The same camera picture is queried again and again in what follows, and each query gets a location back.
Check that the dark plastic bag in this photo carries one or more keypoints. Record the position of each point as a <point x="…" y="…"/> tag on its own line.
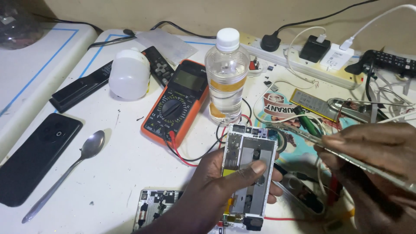
<point x="19" y="24"/>

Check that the clear plastic bottle white cap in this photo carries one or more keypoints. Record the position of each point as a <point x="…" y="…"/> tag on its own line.
<point x="227" y="78"/>

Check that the person's right hand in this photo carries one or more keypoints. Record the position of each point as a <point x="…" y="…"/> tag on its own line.
<point x="380" y="152"/>

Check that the black multimeter probe lead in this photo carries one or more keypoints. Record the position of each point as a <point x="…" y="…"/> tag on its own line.
<point x="203" y="156"/>

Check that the black charger adapter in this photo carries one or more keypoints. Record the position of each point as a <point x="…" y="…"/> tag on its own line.
<point x="314" y="48"/>

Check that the flat phone battery yellow edge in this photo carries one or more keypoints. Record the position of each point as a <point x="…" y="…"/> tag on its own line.
<point x="313" y="103"/>

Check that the silver metal spoon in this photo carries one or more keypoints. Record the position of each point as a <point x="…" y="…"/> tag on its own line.
<point x="89" y="148"/>

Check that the white charger adapter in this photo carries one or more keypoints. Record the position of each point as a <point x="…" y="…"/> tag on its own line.
<point x="336" y="58"/>

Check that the silver phone midframe piece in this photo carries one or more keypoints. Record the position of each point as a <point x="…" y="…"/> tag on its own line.
<point x="304" y="195"/>
<point x="354" y="109"/>

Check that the clear plastic sheet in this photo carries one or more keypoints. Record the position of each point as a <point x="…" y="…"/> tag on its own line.
<point x="169" y="44"/>

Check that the red multimeter probe lead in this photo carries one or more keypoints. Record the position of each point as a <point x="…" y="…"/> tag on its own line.
<point x="182" y="152"/>

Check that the white mains plug red fuse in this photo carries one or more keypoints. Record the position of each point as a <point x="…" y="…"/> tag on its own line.
<point x="256" y="66"/>

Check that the person's left hand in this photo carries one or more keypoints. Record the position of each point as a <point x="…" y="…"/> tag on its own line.
<point x="208" y="182"/>

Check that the white rechargeable bulb lamp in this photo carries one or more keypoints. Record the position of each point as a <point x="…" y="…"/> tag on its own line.
<point x="129" y="75"/>

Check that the black remote control white buttons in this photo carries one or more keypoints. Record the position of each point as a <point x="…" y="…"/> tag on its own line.
<point x="386" y="61"/>

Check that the black smartphone round camera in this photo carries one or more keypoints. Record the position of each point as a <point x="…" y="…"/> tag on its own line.
<point x="35" y="159"/>

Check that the black remote control grey buttons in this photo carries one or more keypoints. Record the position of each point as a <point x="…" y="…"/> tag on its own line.
<point x="159" y="66"/>

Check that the dark tape roll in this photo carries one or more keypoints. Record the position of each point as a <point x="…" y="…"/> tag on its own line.
<point x="282" y="143"/>

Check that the long black flat device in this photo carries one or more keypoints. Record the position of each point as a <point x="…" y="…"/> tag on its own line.
<point x="79" y="87"/>

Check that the white power strip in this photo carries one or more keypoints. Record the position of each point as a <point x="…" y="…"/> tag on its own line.
<point x="292" y="63"/>

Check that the colourful printed sticker mat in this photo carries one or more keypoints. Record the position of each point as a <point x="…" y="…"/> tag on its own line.
<point x="279" y="109"/>

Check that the opened phone with circuit board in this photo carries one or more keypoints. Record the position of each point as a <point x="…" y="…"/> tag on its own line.
<point x="156" y="204"/>

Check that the person's right fingers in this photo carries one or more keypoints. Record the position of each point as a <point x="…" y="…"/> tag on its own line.
<point x="334" y="143"/>

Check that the white phone frame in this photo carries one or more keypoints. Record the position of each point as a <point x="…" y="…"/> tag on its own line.
<point x="247" y="146"/>

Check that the orange digital multimeter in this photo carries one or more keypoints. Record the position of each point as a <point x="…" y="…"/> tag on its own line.
<point x="177" y="104"/>

